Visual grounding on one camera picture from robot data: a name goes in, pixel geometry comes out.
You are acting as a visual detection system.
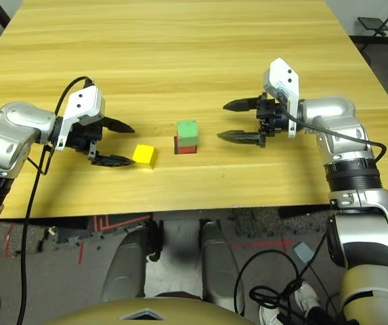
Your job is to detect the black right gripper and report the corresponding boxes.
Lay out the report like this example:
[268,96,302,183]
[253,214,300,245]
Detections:
[216,93,288,148]

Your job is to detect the black right camera cable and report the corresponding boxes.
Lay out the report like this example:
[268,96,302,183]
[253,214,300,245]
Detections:
[277,94,387,163]

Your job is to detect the black left camera cable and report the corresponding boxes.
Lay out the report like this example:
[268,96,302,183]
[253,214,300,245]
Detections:
[16,76,95,325]

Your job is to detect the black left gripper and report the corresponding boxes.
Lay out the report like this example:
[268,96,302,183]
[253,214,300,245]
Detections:
[66,116,136,169]

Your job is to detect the speckled grey foam mat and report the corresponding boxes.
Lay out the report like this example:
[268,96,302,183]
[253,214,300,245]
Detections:
[234,207,330,238]

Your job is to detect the yellow wooden block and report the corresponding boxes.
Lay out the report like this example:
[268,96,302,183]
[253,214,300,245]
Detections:
[132,144,158,169]

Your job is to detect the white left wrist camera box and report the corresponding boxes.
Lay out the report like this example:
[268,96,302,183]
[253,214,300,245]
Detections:
[55,86,106,152]

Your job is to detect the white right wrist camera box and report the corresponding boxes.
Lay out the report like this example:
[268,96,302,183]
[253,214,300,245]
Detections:
[263,58,301,139]

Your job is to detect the grey right robot leg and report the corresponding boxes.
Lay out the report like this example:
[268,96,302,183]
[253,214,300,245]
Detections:
[200,219,245,316]

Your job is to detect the grey robot leg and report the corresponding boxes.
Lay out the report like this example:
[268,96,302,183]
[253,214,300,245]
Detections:
[200,219,245,316]
[100,225,163,304]

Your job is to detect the thin black left wrist cable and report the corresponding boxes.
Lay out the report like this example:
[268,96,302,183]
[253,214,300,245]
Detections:
[27,144,54,176]

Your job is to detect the black camera cable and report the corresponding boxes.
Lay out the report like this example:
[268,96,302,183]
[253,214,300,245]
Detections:
[277,94,387,163]
[16,76,95,325]

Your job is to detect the gold robot torso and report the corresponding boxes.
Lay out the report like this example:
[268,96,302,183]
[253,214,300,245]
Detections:
[46,297,249,325]

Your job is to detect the black floor tile red lines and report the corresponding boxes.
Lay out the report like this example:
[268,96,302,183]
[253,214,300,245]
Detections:
[46,213,152,253]

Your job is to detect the white shoe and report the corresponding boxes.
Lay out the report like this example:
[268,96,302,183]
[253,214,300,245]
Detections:
[259,280,320,325]

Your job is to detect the black floor cable bundle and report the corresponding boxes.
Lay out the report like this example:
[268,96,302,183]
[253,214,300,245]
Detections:
[234,233,345,325]

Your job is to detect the black stand with flat plate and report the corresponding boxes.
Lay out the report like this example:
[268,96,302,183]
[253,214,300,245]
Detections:
[358,0,388,37]

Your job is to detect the grey left robot leg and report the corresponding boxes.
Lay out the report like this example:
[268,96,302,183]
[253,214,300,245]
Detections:
[100,225,163,304]

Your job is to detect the black square pad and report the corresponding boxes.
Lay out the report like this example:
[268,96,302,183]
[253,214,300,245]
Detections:
[173,135,198,156]

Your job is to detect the green wooden block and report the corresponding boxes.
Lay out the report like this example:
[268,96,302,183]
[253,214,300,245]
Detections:
[176,121,200,147]

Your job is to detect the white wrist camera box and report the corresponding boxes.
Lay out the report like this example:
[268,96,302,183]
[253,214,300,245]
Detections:
[55,86,106,152]
[263,58,301,139]

